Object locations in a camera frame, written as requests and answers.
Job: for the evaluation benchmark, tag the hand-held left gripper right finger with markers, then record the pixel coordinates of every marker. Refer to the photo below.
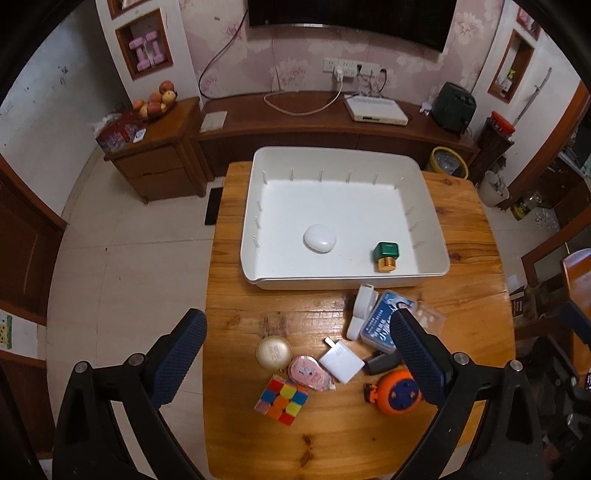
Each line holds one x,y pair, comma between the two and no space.
411,346

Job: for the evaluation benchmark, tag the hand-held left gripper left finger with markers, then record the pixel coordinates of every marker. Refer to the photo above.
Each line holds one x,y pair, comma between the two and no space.
184,350

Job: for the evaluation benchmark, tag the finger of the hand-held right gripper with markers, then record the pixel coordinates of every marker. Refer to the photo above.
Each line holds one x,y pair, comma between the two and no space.
575,316

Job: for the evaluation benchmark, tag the orange tape measure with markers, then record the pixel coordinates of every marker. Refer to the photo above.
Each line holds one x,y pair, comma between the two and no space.
399,392

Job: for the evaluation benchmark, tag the white charger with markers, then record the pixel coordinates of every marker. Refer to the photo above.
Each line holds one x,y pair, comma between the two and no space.
340,362

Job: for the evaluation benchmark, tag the pink tape dispenser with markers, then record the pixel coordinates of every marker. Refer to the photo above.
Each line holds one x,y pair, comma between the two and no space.
308,373

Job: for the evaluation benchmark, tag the colourful puzzle cube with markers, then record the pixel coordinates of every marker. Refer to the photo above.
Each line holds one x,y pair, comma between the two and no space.
281,398

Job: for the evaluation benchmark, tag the white plastic tray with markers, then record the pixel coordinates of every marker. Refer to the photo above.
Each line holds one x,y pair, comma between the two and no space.
346,207

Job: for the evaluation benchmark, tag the small black device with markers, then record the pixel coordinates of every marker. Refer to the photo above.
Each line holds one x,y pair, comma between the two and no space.
381,363

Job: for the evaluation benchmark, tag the clear plastic holder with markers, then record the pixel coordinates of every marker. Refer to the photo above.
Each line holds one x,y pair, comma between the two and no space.
431,316

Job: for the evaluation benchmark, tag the blue card box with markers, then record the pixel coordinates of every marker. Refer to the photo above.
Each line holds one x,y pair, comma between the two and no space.
376,325

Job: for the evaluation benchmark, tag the wooden chair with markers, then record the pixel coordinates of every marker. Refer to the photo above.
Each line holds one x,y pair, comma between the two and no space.
575,272

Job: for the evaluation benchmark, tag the white flat device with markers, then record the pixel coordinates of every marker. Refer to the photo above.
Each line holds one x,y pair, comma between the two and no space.
362,310

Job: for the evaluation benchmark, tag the gold round tin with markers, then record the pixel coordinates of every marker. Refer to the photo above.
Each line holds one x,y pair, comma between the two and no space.
273,353

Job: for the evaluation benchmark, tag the white oval case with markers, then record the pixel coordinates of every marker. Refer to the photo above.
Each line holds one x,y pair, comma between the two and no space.
320,237

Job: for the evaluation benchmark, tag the black floor mat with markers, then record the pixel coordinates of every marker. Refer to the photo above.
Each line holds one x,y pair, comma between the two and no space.
213,206

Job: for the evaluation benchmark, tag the white bucket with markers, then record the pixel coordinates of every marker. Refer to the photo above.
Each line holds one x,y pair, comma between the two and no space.
491,187

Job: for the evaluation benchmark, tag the yellow rimmed bin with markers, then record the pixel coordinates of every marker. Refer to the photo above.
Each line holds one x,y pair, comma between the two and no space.
445,161

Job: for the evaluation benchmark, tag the wooden drawer cabinet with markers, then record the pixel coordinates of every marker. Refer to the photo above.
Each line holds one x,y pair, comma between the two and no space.
157,161

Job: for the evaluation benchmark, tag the wooden door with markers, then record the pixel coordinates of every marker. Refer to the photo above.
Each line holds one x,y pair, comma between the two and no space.
23,240

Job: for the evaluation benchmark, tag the red lidded jar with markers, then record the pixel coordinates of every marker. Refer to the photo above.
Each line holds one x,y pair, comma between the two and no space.
501,124

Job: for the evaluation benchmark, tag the small blue card pack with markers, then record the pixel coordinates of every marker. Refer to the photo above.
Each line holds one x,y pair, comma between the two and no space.
139,135

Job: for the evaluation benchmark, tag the long metal rod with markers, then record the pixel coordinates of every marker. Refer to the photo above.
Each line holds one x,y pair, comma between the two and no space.
535,92

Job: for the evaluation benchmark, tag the red patterned box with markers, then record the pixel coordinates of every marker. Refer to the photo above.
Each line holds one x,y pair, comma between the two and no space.
113,134

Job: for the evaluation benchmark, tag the white flat pad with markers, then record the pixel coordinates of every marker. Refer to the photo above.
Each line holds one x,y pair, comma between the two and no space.
212,122

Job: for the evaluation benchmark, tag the white set-top box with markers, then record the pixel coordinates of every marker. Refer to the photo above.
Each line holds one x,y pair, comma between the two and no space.
376,110

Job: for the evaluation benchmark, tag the long wooden television stand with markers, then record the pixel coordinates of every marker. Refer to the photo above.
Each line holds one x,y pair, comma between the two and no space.
300,134

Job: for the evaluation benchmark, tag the dark box appliance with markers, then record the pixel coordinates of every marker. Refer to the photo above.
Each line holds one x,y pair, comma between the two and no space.
455,108

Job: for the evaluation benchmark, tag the pile of fruit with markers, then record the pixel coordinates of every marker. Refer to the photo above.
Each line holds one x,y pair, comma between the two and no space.
154,101

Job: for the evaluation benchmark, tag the black television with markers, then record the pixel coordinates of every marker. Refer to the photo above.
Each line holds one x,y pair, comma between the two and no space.
346,14

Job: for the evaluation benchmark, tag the colourful wall poster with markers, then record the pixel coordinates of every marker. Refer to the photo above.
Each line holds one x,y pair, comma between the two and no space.
4,330

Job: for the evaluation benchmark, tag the white wall socket strip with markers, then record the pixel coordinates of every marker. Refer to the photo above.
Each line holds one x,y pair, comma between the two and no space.
353,67

